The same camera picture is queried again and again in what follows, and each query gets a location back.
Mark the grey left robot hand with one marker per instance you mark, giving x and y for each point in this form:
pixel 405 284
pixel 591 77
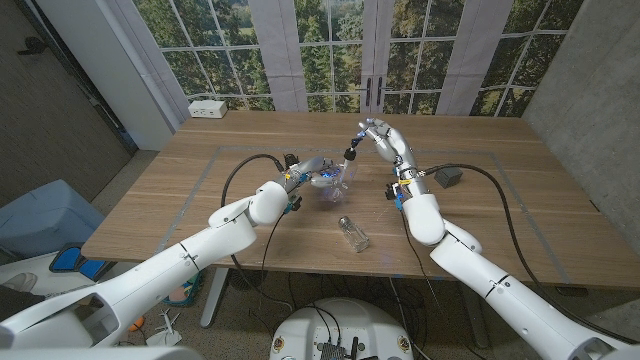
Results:
pixel 312 167

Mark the clear plastic spray bottle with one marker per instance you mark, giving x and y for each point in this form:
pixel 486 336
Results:
pixel 345 187

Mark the black spray head white tube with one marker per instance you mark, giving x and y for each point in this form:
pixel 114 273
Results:
pixel 350 154

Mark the grey cube speaker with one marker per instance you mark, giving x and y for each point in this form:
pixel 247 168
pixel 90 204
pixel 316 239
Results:
pixel 448 177

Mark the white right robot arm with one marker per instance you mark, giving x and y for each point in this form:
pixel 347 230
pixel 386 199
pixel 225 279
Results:
pixel 490 285

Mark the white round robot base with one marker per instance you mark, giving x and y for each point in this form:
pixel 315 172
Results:
pixel 345 325

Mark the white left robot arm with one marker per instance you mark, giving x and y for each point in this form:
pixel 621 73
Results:
pixel 175 260

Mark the black hair claw clip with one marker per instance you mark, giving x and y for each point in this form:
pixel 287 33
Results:
pixel 290 160

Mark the small clear glass jar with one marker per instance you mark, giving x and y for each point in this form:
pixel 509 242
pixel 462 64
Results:
pixel 354 235

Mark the printed window backdrop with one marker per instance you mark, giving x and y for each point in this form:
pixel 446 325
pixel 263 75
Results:
pixel 320 50

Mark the white power strip box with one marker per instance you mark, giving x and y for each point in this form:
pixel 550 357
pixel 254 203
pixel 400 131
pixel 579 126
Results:
pixel 207 108

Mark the white table leg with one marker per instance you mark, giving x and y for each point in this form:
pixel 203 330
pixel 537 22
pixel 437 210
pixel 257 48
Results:
pixel 214 300

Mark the teal toy basket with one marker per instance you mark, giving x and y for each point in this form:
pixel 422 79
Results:
pixel 182 295

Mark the white toy airplane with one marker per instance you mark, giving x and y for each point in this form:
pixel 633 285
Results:
pixel 167 332

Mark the grey table leg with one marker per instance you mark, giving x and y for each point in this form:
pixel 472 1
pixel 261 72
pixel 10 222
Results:
pixel 472 325

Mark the orange ball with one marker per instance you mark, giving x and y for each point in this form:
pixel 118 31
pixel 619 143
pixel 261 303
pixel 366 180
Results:
pixel 137 324

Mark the blue and black foot pedal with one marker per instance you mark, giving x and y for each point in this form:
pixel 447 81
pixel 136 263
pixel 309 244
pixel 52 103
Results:
pixel 70 260

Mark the dark wooden door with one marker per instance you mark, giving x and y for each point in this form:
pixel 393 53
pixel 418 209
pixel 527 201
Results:
pixel 45 115

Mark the blue-grey plastic bin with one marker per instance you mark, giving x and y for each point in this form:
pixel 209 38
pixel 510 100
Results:
pixel 45 220

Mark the white robot torso shell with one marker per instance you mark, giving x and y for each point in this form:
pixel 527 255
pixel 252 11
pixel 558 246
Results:
pixel 100 354

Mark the dark trouser leg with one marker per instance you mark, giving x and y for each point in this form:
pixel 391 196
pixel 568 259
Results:
pixel 17 302

